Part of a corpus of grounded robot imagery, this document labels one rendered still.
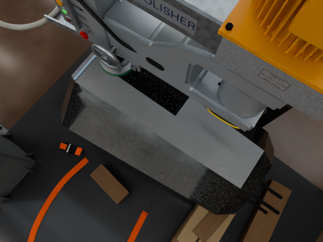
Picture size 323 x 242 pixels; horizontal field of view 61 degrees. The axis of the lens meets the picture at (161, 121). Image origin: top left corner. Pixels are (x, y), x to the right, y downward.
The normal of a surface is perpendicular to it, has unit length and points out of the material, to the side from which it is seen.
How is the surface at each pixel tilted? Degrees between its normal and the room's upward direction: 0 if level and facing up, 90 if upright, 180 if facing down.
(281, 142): 0
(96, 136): 45
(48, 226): 0
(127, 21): 4
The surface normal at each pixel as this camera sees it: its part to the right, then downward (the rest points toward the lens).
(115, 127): -0.38, 0.38
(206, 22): -0.56, 0.80
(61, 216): 0.00, -0.26
